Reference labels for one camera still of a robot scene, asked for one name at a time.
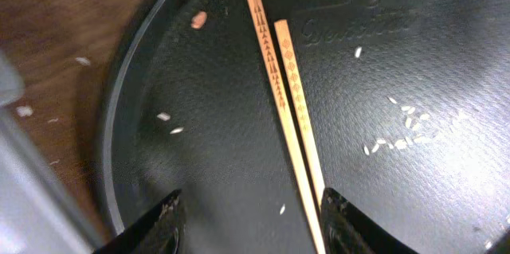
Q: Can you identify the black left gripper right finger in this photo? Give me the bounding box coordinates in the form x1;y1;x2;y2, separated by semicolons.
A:
320;187;417;254

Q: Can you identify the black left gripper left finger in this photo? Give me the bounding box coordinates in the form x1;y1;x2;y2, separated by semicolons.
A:
93;190;186;254

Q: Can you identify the wooden chopstick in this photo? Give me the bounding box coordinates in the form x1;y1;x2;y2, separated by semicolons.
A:
247;0;326;254
274;19;325;206

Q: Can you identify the grey plastic dishwasher rack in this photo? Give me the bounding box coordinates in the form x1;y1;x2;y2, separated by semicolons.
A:
1;54;104;253

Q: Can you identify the round black serving tray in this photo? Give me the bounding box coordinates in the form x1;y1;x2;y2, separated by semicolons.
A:
100;0;509;253

